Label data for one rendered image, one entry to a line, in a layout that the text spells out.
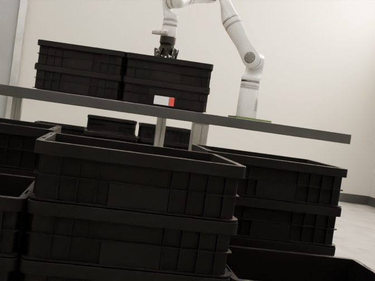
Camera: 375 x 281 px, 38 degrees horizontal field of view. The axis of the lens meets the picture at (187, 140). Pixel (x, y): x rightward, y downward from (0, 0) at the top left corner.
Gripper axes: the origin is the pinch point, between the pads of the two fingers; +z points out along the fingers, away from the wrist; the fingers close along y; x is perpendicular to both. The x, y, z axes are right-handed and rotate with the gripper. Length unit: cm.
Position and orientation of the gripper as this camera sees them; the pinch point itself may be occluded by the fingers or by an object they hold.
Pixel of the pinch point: (163, 67)
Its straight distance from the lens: 257.4
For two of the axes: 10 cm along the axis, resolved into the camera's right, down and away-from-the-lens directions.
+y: -7.6, -1.4, 6.3
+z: -1.5, 9.9, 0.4
